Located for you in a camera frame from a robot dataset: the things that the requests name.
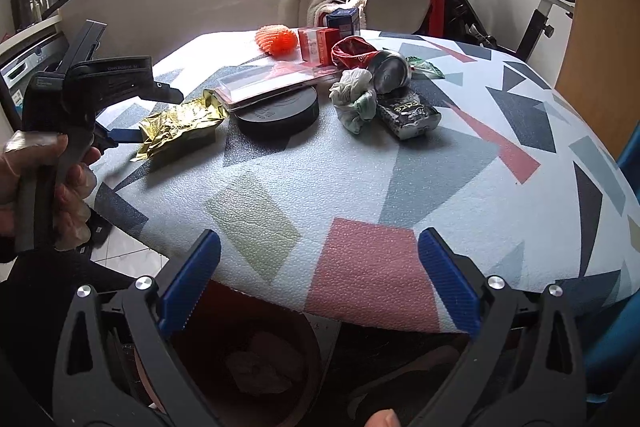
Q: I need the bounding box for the person's left hand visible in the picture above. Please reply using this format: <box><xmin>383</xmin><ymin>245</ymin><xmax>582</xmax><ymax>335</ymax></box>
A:
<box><xmin>0</xmin><ymin>132</ymin><xmax>101</xmax><ymax>253</ymax></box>

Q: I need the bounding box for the brown trash bin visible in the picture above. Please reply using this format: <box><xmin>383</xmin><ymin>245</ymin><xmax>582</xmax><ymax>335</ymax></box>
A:
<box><xmin>132</xmin><ymin>282</ymin><xmax>323</xmax><ymax>427</ymax></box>

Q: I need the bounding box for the gold foil wrapper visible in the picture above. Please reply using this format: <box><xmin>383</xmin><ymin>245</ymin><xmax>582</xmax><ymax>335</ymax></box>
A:
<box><xmin>131</xmin><ymin>89</ymin><xmax>228</xmax><ymax>164</ymax></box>

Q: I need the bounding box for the red cigarette box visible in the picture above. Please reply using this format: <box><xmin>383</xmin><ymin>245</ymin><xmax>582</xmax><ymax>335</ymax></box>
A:
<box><xmin>298</xmin><ymin>27</ymin><xmax>342</xmax><ymax>66</ymax></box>

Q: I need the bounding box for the small green wrapper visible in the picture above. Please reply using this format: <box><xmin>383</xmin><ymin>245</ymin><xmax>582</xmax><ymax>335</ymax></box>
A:
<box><xmin>406</xmin><ymin>56</ymin><xmax>446</xmax><ymax>80</ymax></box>

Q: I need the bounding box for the black round disc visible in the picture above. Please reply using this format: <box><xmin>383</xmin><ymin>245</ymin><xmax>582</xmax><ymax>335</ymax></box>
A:
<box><xmin>235</xmin><ymin>84</ymin><xmax>321</xmax><ymax>138</ymax></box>

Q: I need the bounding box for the crumpled grey paper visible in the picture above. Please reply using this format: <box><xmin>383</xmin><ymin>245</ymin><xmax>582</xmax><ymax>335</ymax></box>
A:
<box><xmin>225</xmin><ymin>332</ymin><xmax>308</xmax><ymax>395</ymax></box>

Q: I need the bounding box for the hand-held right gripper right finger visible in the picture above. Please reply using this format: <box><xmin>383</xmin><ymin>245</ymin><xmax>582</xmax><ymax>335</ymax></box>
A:
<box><xmin>417</xmin><ymin>228</ymin><xmax>587</xmax><ymax>427</ymax></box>

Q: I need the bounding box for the crumpled white tissue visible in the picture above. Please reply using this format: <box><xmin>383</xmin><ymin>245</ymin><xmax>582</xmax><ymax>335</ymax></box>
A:
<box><xmin>328</xmin><ymin>68</ymin><xmax>378</xmax><ymax>135</ymax></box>

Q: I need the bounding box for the white washing machine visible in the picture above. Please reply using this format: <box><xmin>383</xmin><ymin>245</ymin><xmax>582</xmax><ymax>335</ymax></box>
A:
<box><xmin>0</xmin><ymin>14</ymin><xmax>66</xmax><ymax>132</ymax></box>

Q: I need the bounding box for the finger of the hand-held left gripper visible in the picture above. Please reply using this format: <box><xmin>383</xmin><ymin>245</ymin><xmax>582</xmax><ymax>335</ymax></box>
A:
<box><xmin>92</xmin><ymin>122</ymin><xmax>147</xmax><ymax>152</ymax></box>
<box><xmin>139</xmin><ymin>81</ymin><xmax>185</xmax><ymax>104</ymax></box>

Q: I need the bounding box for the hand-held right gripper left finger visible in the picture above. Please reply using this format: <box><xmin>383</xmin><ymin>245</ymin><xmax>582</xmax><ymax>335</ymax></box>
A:
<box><xmin>52</xmin><ymin>229</ymin><xmax>223</xmax><ymax>427</ymax></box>

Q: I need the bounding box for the black snack packet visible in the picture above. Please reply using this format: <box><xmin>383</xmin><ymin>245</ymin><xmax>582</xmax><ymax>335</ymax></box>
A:
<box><xmin>375</xmin><ymin>88</ymin><xmax>443</xmax><ymax>141</ymax></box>

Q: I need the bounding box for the blue milk carton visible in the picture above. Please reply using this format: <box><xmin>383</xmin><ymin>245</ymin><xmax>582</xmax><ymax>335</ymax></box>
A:
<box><xmin>326</xmin><ymin>7</ymin><xmax>362</xmax><ymax>38</ymax></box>

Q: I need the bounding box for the crushed red drink can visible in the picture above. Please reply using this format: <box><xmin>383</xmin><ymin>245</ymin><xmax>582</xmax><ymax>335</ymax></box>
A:
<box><xmin>331</xmin><ymin>36</ymin><xmax>413</xmax><ymax>95</ymax></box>

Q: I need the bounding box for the orange foam fruit net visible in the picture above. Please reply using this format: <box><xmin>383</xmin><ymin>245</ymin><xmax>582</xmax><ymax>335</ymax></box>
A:
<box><xmin>255</xmin><ymin>23</ymin><xmax>296</xmax><ymax>56</ymax></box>

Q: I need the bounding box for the wooden door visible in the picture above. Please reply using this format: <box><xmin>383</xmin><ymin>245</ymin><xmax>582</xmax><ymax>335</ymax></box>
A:
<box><xmin>555</xmin><ymin>0</ymin><xmax>640</xmax><ymax>160</ymax></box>

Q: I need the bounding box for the clear pink plastic package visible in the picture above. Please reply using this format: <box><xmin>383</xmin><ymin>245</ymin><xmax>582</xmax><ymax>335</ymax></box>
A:
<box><xmin>215</xmin><ymin>59</ymin><xmax>346</xmax><ymax>112</ymax></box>

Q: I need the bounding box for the red garment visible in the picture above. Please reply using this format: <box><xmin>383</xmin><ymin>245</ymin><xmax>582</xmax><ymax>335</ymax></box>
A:
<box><xmin>427</xmin><ymin>0</ymin><xmax>447</xmax><ymax>34</ymax></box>

